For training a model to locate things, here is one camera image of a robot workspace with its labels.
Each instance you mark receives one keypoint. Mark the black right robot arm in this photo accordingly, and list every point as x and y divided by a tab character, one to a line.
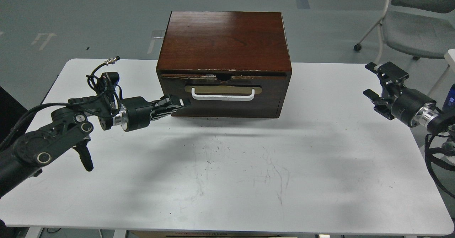
439	124

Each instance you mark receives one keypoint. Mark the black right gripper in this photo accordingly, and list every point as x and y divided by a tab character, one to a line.
407	106

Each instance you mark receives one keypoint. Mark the grey office chair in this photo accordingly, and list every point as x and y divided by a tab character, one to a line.
415	35

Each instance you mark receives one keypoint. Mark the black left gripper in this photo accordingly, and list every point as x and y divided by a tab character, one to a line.
137	113

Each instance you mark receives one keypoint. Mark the wooden drawer with white handle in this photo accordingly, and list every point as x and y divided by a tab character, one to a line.
238	97

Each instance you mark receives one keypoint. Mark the dark wooden drawer cabinet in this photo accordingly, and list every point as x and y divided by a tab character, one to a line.
226	43

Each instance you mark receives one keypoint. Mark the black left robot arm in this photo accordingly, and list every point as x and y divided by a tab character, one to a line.
70	127

